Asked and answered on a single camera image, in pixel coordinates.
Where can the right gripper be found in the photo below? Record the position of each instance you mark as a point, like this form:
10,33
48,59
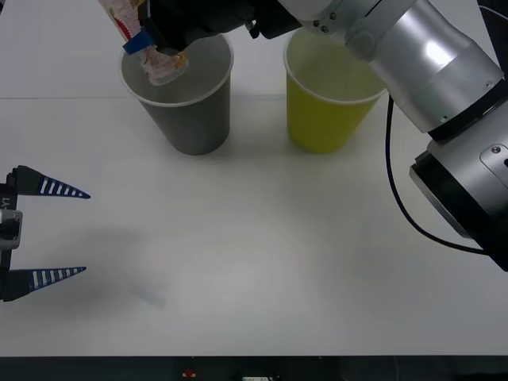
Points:
190,16

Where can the grey plastic waste bin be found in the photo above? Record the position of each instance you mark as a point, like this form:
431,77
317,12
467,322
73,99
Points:
190,127

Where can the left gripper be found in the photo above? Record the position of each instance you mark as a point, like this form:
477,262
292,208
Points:
9,196

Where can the yellow-green plastic waste bin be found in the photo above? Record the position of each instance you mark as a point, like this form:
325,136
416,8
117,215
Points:
317,123

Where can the black robot torso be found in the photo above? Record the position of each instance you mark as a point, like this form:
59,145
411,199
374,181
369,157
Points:
99,369

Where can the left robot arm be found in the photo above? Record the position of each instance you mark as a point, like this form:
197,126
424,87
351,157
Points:
10,230

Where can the clear plastic bottle red cap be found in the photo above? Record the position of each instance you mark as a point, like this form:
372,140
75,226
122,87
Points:
160,67

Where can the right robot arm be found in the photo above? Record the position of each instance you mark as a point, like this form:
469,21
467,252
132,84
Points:
432,71

